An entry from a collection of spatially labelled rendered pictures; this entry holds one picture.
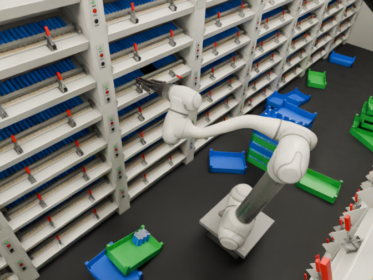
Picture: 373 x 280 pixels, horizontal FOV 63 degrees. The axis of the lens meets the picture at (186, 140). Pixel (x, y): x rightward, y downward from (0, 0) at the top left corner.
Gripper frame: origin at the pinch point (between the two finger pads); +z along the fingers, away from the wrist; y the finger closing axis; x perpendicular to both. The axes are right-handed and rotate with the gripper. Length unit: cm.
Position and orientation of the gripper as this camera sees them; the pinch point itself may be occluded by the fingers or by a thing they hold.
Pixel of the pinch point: (141, 81)
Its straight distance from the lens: 174.7
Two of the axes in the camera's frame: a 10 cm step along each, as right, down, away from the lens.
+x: -0.8, -8.1, -5.8
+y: 6.8, -4.7, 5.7
